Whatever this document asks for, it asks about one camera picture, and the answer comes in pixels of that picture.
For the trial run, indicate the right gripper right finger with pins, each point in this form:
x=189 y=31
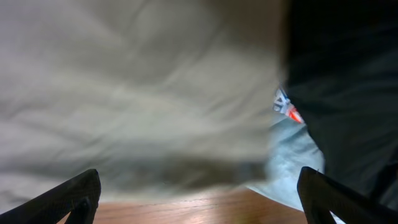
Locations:
x=323 y=198

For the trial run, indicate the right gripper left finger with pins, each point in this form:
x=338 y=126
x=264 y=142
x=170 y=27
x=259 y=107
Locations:
x=77 y=199

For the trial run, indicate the khaki shorts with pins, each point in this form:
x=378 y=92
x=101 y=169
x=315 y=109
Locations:
x=163 y=98

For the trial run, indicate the light blue garment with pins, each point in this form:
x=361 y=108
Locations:
x=291 y=149

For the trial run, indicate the black printed t-shirt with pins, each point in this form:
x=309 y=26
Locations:
x=341 y=68

